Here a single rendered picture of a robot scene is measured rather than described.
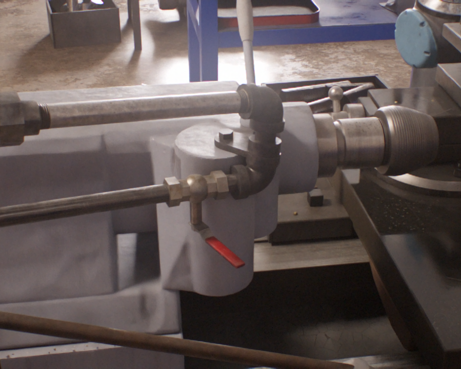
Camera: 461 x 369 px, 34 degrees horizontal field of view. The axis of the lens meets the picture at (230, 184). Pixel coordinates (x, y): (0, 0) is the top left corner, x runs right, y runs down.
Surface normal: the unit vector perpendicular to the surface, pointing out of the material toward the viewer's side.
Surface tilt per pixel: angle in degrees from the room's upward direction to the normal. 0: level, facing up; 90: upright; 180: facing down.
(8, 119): 56
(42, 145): 60
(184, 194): 67
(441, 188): 34
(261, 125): 81
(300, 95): 50
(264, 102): 76
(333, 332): 21
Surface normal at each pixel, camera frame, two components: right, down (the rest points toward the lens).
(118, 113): 0.47, 0.29
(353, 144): 0.13, 0.07
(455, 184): 0.00, -0.18
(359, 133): 0.09, -0.41
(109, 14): 0.29, 0.47
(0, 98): 0.20, -0.79
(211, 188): 0.37, 0.08
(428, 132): 0.45, -0.19
